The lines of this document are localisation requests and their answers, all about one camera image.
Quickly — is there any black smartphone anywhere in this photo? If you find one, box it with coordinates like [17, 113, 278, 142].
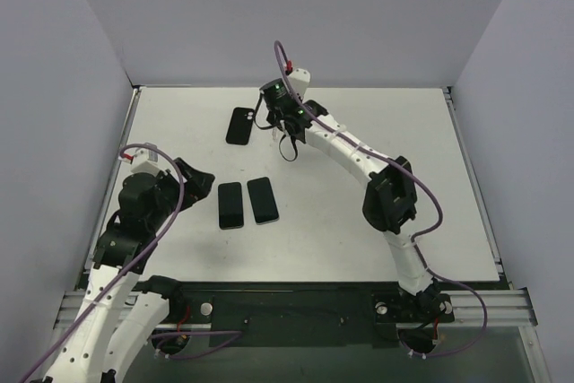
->
[218, 182, 244, 230]

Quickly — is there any black phone case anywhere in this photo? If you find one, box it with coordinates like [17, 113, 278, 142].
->
[225, 107, 255, 145]

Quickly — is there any phone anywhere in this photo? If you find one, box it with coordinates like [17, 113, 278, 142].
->
[247, 177, 279, 224]

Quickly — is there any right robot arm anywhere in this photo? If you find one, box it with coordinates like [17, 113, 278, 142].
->
[257, 79, 438, 319]

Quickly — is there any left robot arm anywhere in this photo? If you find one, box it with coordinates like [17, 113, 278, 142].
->
[41, 153, 215, 382]

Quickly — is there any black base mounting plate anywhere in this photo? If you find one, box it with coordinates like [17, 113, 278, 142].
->
[162, 282, 454, 348]

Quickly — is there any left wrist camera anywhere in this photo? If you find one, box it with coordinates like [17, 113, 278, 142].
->
[120, 143, 161, 177]

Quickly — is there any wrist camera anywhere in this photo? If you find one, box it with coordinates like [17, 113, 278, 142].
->
[285, 60, 311, 100]
[120, 143, 161, 177]

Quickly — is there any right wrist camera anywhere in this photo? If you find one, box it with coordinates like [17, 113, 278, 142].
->
[285, 60, 311, 100]

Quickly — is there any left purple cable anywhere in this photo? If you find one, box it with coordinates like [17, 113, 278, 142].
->
[17, 144, 246, 383]

